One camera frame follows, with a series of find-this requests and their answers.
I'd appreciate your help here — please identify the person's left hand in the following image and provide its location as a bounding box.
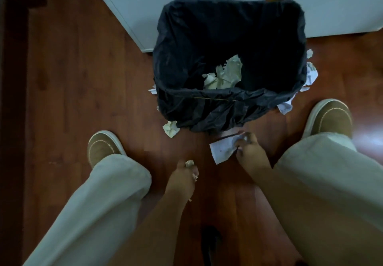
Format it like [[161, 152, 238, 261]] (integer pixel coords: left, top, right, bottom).
[[165, 160, 200, 201]]

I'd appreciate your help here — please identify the wide white cabinet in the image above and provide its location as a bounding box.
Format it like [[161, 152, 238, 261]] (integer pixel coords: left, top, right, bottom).
[[84, 0, 276, 53]]

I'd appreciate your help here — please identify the person's right trouser leg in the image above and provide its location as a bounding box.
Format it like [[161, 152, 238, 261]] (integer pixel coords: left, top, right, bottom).
[[273, 132, 383, 266]]

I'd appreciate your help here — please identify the person's right forearm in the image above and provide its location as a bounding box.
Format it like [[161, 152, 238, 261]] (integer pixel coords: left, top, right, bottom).
[[246, 165, 306, 264]]

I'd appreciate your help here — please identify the narrow white cabinet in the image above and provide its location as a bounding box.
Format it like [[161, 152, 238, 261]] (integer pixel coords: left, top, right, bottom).
[[285, 0, 383, 38]]

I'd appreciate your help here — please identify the person's left trouser leg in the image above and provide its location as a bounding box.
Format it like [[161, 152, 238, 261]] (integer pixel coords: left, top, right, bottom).
[[23, 154, 152, 266]]

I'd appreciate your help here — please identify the crumpled cream paper ball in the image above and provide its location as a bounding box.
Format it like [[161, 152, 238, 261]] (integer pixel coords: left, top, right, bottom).
[[162, 120, 181, 139]]

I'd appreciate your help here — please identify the crumpled white paper wad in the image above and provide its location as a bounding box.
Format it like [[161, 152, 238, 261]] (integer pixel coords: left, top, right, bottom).
[[303, 62, 319, 87]]

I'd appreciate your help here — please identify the person's trouser leg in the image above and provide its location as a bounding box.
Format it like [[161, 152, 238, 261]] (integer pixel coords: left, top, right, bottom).
[[273, 132, 383, 266], [23, 154, 152, 266]]

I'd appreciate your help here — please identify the small paper scrap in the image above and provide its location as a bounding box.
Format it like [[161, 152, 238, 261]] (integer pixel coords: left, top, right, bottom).
[[185, 160, 199, 183]]

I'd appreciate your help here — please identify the person's left forearm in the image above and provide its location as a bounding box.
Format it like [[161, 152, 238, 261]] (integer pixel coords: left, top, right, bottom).
[[107, 189, 192, 266]]

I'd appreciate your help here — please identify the folded white paper piece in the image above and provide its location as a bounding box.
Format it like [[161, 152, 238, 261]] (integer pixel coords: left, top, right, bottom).
[[277, 93, 297, 116]]

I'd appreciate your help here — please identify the large crumpled pale paper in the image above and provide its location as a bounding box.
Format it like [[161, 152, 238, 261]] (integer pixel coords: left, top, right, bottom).
[[215, 54, 243, 89]]

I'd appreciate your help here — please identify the person's brown shoe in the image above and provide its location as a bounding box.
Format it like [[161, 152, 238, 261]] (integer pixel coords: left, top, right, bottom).
[[87, 130, 127, 169], [301, 98, 354, 140]]

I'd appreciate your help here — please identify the small crumpled pale paper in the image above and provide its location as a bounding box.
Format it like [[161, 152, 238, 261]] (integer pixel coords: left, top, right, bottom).
[[202, 72, 219, 90]]

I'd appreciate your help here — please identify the person's right hand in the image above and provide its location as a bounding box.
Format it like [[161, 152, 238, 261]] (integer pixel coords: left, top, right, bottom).
[[235, 132, 271, 174]]

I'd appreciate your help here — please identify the waste bin with black bag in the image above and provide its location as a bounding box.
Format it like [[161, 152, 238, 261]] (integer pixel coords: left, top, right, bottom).
[[152, 0, 308, 133]]

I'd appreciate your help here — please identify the white paper sheet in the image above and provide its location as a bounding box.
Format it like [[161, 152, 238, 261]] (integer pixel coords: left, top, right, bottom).
[[209, 132, 248, 165]]

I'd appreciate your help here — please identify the person's left brown shoe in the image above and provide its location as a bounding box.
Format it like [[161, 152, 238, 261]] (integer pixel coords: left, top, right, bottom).
[[87, 130, 127, 169]]

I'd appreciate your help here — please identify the person's right brown shoe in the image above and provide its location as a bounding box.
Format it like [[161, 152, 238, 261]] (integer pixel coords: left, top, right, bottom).
[[301, 98, 354, 140]]

